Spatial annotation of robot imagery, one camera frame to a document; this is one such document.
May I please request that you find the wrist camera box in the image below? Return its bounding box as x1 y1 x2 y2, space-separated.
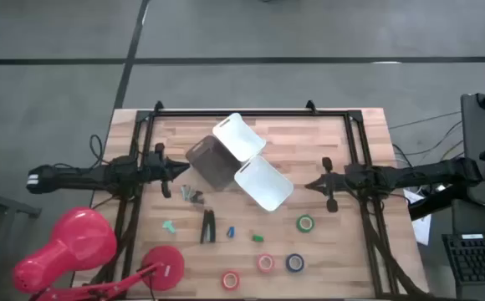
145 152 167 173
345 165 367 185

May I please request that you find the black floor cable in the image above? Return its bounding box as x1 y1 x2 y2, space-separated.
388 110 463 130

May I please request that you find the white paper sheet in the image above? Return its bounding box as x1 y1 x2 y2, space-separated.
401 188 432 247

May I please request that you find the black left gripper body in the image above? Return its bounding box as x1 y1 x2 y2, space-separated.
141 143 173 199

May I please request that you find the white plastic storage bin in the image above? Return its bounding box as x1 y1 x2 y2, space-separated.
212 112 268 163
233 155 294 212

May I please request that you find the black metal table frame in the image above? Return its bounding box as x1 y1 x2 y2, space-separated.
87 99 431 301

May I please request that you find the red desk lamp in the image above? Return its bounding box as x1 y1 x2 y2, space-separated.
11 206 186 301

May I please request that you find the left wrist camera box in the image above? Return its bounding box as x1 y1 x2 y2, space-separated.
145 152 167 173

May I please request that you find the green tape roll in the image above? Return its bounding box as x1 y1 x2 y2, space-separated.
295 214 315 234

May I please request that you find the black stapler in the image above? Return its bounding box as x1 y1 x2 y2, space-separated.
207 209 217 244

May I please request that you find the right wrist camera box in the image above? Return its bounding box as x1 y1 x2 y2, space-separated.
345 165 367 185

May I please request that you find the black tray with items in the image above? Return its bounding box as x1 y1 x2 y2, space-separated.
199 208 210 245

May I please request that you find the dark grey side cart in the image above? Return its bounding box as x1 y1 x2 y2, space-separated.
459 92 485 210

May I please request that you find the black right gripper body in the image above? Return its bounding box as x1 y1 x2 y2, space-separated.
322 157 369 213

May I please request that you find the translucent grey storage bin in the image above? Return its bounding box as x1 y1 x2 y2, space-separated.
185 135 243 191

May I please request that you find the black computer keyboard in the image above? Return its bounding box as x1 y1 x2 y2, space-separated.
442 232 485 289

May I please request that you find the red tape roll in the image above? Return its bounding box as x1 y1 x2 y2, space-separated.
256 253 276 274
221 270 241 292

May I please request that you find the blue tape roll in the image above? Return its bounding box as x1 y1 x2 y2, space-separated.
284 253 305 273

